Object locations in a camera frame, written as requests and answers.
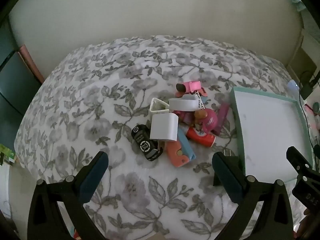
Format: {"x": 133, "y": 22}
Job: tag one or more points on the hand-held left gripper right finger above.
{"x": 228, "y": 177}

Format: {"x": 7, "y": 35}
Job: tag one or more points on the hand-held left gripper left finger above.
{"x": 93, "y": 175}

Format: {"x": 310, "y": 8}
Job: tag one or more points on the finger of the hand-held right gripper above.
{"x": 297, "y": 158}

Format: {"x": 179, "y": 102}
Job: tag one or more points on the teal shallow box tray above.
{"x": 267, "y": 130}

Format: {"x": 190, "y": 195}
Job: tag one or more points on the pink doll figure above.
{"x": 208, "y": 121}

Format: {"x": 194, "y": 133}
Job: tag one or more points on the black toy car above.
{"x": 145, "y": 143}

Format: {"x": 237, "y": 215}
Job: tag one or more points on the purple bar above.
{"x": 222, "y": 117}

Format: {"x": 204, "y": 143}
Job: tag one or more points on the black white patterned tube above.
{"x": 200, "y": 102}

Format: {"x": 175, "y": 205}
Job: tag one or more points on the white charger adapter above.
{"x": 163, "y": 127}

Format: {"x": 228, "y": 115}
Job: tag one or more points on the white curved plastic piece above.
{"x": 182, "y": 104}

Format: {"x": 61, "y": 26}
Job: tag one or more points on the white triangular plastic holder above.
{"x": 160, "y": 112}

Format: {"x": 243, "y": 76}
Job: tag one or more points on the pink toy with black roller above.
{"x": 193, "y": 86}

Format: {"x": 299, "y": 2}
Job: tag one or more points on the person's right hand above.
{"x": 303, "y": 227}

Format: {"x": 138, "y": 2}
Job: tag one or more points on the black power adapter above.
{"x": 306, "y": 91}

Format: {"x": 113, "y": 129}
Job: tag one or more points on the grey floral bedsheet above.
{"x": 100, "y": 105}

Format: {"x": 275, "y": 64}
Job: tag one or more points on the white device with blue light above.
{"x": 292, "y": 85}

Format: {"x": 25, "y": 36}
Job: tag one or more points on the green packet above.
{"x": 6, "y": 153}

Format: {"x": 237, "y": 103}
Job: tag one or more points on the beige shelf unit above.
{"x": 305, "y": 55}

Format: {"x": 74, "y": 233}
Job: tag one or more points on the dark cabinet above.
{"x": 12, "y": 80}

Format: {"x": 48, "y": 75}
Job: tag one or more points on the pink board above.
{"x": 30, "y": 62}

